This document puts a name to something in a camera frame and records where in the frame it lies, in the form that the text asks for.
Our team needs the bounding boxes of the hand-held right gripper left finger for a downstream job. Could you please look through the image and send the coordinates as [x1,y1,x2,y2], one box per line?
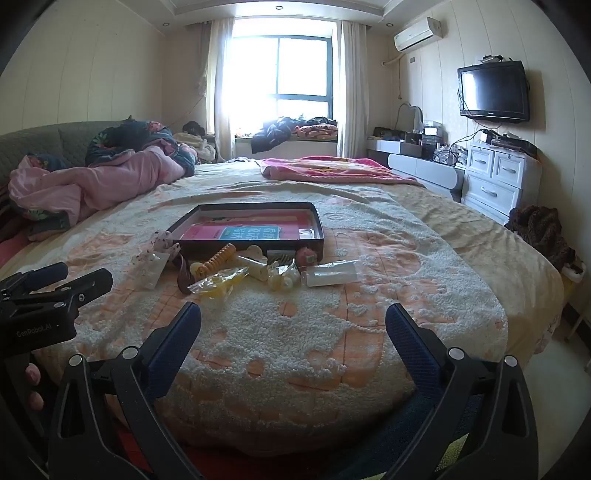
[48,301,204,480]

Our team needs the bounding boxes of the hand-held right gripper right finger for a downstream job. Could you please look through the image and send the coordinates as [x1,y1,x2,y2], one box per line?
[385,302,539,480]

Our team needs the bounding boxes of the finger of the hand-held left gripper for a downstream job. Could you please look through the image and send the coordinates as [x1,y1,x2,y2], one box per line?
[9,268,114,317]
[0,261,68,298]

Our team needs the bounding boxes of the polka dot bow packet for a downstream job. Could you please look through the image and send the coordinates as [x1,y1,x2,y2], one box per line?
[133,242,182,291]

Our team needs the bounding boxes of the yellow hair ties packet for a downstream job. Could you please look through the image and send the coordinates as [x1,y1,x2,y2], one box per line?
[188,268,250,301]

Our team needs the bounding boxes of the polka dot scrunchie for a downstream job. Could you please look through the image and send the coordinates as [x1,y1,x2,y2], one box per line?
[148,229,174,254]

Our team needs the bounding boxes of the orange spiral hair tie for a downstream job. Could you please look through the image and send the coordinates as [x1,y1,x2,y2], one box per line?
[202,244,237,278]

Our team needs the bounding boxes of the dark shallow cardboard box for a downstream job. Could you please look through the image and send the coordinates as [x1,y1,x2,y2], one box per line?
[166,202,327,256]

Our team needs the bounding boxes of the clear plastic packet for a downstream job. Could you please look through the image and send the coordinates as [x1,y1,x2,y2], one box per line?
[302,259,360,288]

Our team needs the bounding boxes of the clear packaged hair ties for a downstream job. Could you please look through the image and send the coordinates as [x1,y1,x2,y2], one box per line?
[267,259,302,292]

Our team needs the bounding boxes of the person's left hand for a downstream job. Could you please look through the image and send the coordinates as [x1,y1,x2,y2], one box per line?
[24,363,45,414]

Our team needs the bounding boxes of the brown hair clip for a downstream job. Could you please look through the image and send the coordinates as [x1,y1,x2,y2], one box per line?
[178,256,198,295]

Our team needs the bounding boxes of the cream claw hair clip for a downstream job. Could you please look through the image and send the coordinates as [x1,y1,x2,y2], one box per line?
[235,246,270,280]

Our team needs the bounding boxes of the pink and floral quilt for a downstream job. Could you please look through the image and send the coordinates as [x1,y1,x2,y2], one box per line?
[8,119,197,241]

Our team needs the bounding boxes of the grey padded headboard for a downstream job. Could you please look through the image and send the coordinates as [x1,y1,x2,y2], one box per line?
[0,121,116,185]

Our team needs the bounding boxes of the brown knitted clothing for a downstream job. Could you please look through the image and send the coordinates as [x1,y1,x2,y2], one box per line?
[504,204,577,273]

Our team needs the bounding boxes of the white and grey desk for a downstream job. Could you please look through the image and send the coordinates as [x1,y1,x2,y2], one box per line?
[367,138,466,201]

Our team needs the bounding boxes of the pile of light clothes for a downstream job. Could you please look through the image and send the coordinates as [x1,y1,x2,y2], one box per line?
[173,121,218,164]

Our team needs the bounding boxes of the white drawer cabinet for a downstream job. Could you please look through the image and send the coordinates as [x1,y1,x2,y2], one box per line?
[461,138,542,226]

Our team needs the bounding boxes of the pink printed blanket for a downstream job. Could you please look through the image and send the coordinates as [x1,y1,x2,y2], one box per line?
[260,156,426,186]

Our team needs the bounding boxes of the clear storage boxes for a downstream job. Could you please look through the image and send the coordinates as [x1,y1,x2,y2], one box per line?
[422,120,444,160]

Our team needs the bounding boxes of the black set-top box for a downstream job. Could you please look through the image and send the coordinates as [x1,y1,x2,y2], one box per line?
[480,129,539,155]

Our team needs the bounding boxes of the white framed mirror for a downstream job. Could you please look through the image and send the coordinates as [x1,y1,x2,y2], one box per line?
[398,102,424,134]

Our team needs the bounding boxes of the dark puffer jacket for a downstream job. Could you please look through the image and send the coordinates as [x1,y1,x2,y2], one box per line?
[250,116,296,154]

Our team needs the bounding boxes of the floral blanket on windowsill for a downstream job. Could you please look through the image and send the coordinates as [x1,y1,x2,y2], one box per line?
[293,117,339,140]

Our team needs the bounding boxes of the white curtain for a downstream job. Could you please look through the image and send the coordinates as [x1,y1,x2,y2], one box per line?
[336,21,370,160]
[205,18,236,162]

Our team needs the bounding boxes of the window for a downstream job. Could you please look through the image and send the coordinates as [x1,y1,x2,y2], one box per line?
[231,32,334,134]

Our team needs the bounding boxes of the white air conditioner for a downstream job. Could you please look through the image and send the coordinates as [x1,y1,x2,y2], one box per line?
[393,17,445,52]

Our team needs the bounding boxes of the black wall television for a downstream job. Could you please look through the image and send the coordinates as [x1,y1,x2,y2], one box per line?
[457,60,531,123]

